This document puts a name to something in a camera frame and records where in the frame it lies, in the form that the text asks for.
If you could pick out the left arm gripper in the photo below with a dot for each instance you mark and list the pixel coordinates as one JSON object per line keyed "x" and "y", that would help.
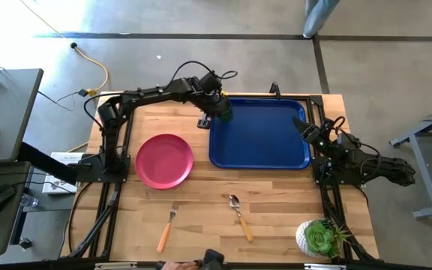
{"x": 212, "y": 103}

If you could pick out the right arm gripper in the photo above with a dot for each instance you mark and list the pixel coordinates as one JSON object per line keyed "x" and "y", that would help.
{"x": 315, "y": 138}

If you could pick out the green textured plastic cup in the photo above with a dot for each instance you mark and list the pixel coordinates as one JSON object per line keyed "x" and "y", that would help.
{"x": 226, "y": 115}

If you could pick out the pink plastic plate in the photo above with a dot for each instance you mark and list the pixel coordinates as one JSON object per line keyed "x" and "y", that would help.
{"x": 164, "y": 161}

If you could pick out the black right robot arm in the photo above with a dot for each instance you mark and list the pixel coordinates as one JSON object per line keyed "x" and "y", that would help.
{"x": 381, "y": 165}

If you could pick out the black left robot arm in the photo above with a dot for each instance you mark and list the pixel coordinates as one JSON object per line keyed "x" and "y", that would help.
{"x": 152, "y": 93}

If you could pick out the blue plastic tray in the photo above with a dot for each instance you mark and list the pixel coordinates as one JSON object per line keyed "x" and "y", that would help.
{"x": 261, "y": 135}

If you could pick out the black clamp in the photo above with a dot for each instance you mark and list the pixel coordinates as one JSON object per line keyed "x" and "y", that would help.
{"x": 275, "y": 90}

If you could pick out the person's leg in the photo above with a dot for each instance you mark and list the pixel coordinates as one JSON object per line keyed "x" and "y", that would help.
{"x": 318, "y": 17}

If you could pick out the green succulent in white pot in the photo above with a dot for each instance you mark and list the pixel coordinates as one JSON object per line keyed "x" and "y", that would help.
{"x": 319, "y": 238}

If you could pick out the person's hand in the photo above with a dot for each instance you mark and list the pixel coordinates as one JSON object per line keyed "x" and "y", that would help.
{"x": 176, "y": 266}

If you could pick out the white printed paper box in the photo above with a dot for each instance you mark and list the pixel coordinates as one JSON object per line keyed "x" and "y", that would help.
{"x": 56, "y": 185}

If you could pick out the black diagonal desk beam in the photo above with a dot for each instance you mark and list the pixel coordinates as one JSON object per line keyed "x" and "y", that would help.
{"x": 47, "y": 162}

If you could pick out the clear plastic water bottle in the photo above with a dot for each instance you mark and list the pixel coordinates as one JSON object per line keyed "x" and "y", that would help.
{"x": 29, "y": 201}

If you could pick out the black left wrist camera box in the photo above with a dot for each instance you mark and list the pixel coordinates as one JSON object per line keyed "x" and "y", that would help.
{"x": 210, "y": 81}

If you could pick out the grey metal table frame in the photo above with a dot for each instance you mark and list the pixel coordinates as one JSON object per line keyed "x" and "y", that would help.
{"x": 426, "y": 165}

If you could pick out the black aluminium table frame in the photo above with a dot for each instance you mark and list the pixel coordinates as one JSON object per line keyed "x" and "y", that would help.
{"x": 105, "y": 217}

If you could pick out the silver metal bracket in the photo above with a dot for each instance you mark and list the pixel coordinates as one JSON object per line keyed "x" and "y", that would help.
{"x": 115, "y": 266}
{"x": 324, "y": 266}

